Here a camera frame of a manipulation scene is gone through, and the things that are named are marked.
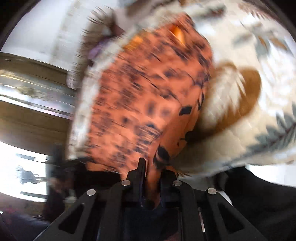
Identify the orange floral blouse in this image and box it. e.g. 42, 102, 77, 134
86, 13, 213, 205

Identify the leaf pattern blanket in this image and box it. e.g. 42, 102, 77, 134
66, 1, 295, 175

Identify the stained glass wooden door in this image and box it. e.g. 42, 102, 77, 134
1, 53, 75, 202

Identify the purple cloth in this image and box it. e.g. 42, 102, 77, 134
88, 36, 112, 61

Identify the striped bolster pillow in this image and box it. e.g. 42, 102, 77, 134
67, 9, 114, 89

